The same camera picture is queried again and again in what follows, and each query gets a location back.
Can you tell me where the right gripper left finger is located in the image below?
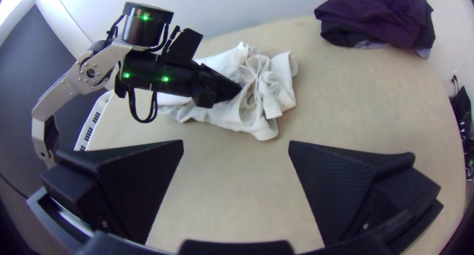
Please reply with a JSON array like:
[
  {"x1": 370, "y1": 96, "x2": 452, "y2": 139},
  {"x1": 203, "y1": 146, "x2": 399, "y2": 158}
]
[{"x1": 39, "y1": 139, "x2": 185, "y2": 245}]

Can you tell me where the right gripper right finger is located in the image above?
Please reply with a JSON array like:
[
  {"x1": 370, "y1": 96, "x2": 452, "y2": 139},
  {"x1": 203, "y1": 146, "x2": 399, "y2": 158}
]
[{"x1": 288, "y1": 140, "x2": 442, "y2": 247}]

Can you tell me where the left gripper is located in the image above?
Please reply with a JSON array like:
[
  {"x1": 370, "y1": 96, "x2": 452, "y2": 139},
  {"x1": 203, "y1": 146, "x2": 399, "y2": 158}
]
[{"x1": 186, "y1": 62, "x2": 243, "y2": 109}]

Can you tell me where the white t-shirt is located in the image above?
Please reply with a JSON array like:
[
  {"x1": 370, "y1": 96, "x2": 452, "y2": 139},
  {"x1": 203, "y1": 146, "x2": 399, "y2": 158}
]
[{"x1": 155, "y1": 41, "x2": 299, "y2": 142}]

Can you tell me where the white laundry basket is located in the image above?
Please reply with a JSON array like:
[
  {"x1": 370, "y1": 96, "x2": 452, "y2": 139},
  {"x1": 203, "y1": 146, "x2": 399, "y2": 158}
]
[{"x1": 74, "y1": 90, "x2": 114, "y2": 152}]

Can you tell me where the pile of folded clothes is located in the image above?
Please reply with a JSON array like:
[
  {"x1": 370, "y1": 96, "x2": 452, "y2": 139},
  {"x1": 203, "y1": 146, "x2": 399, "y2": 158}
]
[{"x1": 314, "y1": 0, "x2": 436, "y2": 60}]

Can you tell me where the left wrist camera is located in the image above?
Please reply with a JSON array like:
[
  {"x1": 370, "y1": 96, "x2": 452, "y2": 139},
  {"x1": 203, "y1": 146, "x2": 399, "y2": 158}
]
[{"x1": 164, "y1": 27, "x2": 204, "y2": 68}]

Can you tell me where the black cable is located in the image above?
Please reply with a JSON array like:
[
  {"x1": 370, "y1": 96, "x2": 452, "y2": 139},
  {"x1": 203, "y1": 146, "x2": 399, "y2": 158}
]
[{"x1": 127, "y1": 85, "x2": 159, "y2": 124}]

